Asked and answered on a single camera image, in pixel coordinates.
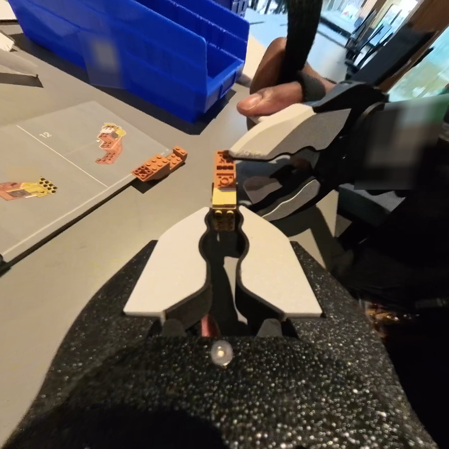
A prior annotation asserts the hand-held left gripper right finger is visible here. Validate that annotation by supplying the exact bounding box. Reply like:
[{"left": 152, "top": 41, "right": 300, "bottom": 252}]
[{"left": 236, "top": 206, "right": 324, "bottom": 322}]

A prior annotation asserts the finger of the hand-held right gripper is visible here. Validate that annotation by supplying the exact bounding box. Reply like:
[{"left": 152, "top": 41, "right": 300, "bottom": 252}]
[
  {"left": 243, "top": 176, "right": 337, "bottom": 221},
  {"left": 229, "top": 103, "right": 352, "bottom": 162}
]

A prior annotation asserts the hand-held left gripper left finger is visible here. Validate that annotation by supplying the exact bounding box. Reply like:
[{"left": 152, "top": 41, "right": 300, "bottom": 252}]
[{"left": 123, "top": 207, "right": 214, "bottom": 322}]

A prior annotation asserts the tan and brown toy brick model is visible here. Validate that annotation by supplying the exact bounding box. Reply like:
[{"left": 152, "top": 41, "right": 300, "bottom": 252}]
[{"left": 211, "top": 149, "right": 240, "bottom": 233}]

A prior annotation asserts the person's right hand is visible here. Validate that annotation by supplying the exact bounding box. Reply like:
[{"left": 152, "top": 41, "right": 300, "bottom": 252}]
[{"left": 237, "top": 36, "right": 337, "bottom": 117}]

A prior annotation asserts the brown toy brick hull piece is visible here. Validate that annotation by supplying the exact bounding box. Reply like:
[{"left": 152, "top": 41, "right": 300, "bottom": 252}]
[{"left": 131, "top": 145, "right": 188, "bottom": 183}]

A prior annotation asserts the wooden pillar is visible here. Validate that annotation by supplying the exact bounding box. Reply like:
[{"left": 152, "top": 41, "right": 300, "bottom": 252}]
[{"left": 379, "top": 0, "right": 449, "bottom": 92}]

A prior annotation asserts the blue plastic storage bin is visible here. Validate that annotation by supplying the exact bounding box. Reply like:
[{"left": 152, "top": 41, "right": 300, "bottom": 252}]
[
  {"left": 7, "top": 0, "right": 245, "bottom": 123},
  {"left": 135, "top": 0, "right": 250, "bottom": 67}
]

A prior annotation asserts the grey instruction booklet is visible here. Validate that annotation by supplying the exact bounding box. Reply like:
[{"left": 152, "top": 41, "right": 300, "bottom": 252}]
[{"left": 0, "top": 100, "right": 173, "bottom": 264}]

